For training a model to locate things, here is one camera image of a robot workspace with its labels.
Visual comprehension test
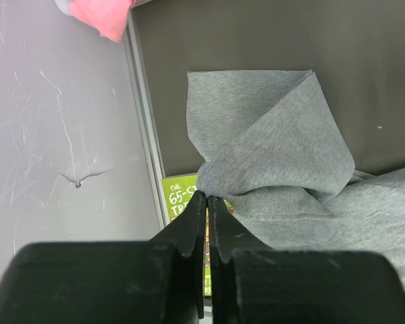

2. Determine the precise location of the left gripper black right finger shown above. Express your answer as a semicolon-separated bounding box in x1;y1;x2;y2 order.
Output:
207;197;405;323

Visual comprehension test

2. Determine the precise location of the grey t shirt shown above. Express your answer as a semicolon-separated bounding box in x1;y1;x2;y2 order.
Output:
186;70;405;291

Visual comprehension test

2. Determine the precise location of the light pink t shirt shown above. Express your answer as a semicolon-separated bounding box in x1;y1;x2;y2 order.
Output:
69;0;136;43

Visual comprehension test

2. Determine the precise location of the green children's book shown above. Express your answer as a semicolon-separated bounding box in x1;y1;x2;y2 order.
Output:
161;172;237;298

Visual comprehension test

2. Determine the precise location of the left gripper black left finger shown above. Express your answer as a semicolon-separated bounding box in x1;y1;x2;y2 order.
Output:
0;191;207;323

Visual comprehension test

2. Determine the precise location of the white plastic laundry basket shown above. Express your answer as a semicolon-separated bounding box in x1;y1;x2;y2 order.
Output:
55;0;73;16

